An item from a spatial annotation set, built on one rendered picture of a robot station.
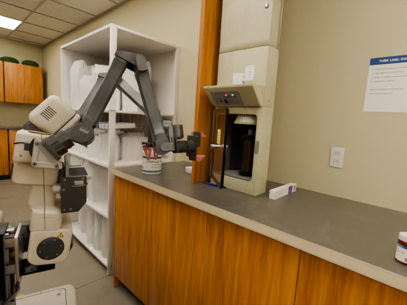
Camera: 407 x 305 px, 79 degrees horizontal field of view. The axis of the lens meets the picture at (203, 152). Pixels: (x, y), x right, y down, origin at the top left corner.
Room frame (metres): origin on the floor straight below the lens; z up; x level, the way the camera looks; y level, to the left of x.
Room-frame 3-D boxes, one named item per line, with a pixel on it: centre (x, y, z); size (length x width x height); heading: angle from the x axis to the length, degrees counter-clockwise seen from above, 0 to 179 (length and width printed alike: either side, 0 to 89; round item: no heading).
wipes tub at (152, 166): (1.68, 0.35, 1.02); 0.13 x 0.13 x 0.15
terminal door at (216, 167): (1.32, -0.08, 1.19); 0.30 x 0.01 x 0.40; 8
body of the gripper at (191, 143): (1.15, 0.07, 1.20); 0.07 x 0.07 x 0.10; 47
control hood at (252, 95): (1.34, -0.13, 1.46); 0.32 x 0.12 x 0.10; 47
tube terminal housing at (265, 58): (1.47, -0.26, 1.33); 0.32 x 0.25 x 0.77; 47
